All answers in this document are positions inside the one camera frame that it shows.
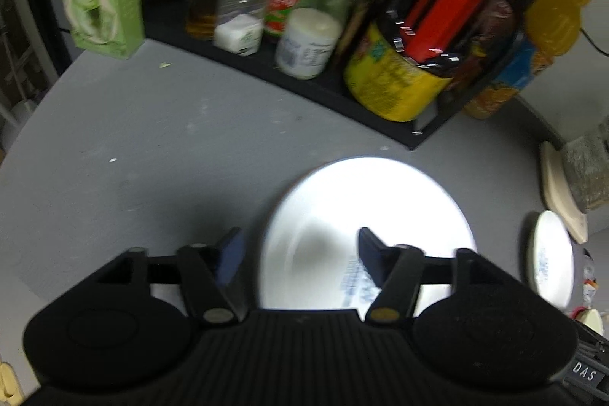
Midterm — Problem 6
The black metal rack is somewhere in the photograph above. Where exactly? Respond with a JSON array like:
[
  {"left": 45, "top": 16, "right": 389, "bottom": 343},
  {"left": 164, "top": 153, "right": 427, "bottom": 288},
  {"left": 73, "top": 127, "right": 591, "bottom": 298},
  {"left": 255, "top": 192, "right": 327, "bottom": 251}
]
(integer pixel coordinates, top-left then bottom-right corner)
[{"left": 142, "top": 0, "right": 599, "bottom": 152}]

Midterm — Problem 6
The clear salt shaker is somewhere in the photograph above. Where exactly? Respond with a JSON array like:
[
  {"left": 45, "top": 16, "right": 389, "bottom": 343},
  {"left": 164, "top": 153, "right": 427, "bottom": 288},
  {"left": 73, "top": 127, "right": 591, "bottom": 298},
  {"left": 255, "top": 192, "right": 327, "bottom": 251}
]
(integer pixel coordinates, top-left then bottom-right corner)
[{"left": 213, "top": 0, "right": 267, "bottom": 57}]

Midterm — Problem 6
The glass electric kettle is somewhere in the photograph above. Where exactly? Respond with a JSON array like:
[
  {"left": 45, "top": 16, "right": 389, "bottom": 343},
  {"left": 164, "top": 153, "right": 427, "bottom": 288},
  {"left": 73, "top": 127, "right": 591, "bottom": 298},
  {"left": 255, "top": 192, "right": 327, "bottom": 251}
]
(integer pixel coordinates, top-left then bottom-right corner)
[{"left": 561, "top": 116, "right": 609, "bottom": 213}]

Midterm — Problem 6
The white cap milk bottle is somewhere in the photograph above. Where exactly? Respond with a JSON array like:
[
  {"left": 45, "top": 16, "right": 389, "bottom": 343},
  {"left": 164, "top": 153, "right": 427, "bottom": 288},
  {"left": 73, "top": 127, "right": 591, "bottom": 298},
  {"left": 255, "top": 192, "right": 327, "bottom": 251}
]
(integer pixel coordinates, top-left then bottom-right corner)
[{"left": 276, "top": 0, "right": 352, "bottom": 80}]

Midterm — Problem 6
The cream kettle base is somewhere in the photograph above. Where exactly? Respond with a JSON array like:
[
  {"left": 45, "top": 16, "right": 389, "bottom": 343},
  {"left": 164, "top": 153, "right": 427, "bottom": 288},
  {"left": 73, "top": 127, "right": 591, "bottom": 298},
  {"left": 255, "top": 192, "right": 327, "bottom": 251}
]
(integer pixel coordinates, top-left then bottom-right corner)
[{"left": 540, "top": 141, "right": 588, "bottom": 244}]

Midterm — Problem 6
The white plate blue print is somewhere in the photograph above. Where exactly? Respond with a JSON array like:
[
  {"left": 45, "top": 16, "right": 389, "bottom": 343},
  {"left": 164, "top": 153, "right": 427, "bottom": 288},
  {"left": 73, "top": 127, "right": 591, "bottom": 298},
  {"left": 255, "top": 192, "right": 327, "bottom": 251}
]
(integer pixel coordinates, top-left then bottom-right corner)
[{"left": 258, "top": 157, "right": 476, "bottom": 314}]

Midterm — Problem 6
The orange juice bottle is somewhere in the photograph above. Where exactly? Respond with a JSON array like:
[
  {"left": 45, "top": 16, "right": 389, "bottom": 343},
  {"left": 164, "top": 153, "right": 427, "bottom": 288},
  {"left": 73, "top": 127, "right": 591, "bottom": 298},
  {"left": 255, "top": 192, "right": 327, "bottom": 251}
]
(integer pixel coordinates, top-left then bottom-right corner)
[{"left": 464, "top": 0, "right": 590, "bottom": 119}]

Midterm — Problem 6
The plain white plate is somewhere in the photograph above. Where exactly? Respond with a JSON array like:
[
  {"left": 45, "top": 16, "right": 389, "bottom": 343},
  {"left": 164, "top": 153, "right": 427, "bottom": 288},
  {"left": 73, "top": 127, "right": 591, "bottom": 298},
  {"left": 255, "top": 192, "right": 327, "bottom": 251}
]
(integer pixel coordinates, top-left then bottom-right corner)
[{"left": 525, "top": 210, "right": 575, "bottom": 310}]

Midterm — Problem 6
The soy sauce bottle yellow label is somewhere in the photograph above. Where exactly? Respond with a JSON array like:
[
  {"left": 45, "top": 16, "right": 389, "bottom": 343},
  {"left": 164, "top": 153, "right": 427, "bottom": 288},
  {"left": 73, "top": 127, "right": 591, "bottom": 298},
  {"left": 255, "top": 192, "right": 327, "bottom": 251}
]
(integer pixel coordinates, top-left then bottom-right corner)
[{"left": 344, "top": 0, "right": 517, "bottom": 123}]

